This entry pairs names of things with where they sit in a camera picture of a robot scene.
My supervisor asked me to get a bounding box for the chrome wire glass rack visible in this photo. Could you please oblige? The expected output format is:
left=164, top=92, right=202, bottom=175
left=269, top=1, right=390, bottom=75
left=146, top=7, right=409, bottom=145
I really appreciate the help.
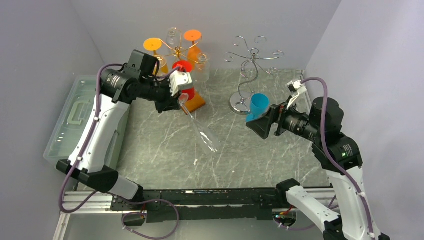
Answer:
left=224, top=35, right=285, bottom=116

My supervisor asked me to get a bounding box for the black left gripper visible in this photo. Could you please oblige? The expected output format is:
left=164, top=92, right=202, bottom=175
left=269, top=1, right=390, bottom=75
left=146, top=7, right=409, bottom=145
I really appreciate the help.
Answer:
left=140, top=74, right=183, bottom=114

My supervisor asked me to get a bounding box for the orange plastic wine glass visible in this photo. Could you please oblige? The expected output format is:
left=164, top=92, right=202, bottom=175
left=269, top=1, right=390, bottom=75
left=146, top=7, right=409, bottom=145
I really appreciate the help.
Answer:
left=183, top=29, right=203, bottom=68

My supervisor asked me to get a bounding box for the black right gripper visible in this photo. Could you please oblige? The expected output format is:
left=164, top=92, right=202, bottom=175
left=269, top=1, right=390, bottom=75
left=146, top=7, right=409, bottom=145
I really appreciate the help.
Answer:
left=245, top=94, right=321, bottom=140

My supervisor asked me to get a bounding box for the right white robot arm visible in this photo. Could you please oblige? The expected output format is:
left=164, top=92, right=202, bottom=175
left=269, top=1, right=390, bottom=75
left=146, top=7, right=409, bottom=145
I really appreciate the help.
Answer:
left=246, top=97, right=388, bottom=240

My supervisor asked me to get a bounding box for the clear plastic storage bin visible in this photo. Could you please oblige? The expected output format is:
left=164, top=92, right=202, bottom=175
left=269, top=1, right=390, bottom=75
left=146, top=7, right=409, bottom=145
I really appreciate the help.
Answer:
left=43, top=75, right=130, bottom=170

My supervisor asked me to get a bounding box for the yellow plastic wine glass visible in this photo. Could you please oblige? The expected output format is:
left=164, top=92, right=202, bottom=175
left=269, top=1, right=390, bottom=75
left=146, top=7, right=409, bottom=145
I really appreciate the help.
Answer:
left=143, top=37, right=169, bottom=76

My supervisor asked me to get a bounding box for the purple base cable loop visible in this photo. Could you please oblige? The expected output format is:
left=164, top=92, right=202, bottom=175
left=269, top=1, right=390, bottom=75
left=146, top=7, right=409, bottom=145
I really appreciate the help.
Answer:
left=121, top=196, right=181, bottom=239

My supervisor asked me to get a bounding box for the blue plastic wine glass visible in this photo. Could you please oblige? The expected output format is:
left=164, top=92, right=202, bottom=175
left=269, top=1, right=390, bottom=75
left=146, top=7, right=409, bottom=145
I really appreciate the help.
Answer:
left=245, top=93, right=270, bottom=122

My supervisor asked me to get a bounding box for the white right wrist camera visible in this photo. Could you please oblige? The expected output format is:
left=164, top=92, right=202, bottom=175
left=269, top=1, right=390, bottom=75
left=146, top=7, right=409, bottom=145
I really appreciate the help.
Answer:
left=285, top=80, right=307, bottom=110

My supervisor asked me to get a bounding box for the gold wire rack wooden base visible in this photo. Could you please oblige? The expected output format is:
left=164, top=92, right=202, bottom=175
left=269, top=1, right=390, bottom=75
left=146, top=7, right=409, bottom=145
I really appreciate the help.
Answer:
left=155, top=28, right=207, bottom=114

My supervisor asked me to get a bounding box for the clear wine glass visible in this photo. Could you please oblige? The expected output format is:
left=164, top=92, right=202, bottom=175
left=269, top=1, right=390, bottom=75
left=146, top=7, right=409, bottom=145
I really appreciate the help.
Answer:
left=178, top=93, right=221, bottom=154
left=194, top=52, right=211, bottom=83
left=165, top=27, right=182, bottom=49

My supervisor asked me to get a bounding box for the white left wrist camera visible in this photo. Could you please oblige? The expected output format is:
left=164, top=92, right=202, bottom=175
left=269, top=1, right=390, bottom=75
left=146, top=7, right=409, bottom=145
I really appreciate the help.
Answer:
left=168, top=70, right=194, bottom=99

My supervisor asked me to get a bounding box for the red plastic wine glass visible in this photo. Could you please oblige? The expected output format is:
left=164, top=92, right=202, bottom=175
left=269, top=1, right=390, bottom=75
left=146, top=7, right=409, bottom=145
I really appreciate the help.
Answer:
left=169, top=60, right=196, bottom=101

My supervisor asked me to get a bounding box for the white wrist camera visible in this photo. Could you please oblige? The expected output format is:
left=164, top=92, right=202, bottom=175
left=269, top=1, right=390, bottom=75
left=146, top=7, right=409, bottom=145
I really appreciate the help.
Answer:
left=168, top=70, right=194, bottom=99
left=285, top=80, right=307, bottom=110

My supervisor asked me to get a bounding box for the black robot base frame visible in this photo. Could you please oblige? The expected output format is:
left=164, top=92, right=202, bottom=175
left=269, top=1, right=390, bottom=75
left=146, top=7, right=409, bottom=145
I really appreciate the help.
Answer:
left=110, top=187, right=297, bottom=225

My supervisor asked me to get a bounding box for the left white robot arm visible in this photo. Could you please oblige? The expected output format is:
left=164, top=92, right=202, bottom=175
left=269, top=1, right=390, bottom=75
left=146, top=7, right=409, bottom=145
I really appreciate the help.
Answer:
left=56, top=50, right=191, bottom=210

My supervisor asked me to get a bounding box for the aluminium rail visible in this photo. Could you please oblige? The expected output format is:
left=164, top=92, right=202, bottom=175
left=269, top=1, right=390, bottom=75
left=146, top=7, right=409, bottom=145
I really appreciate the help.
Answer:
left=59, top=187, right=342, bottom=215

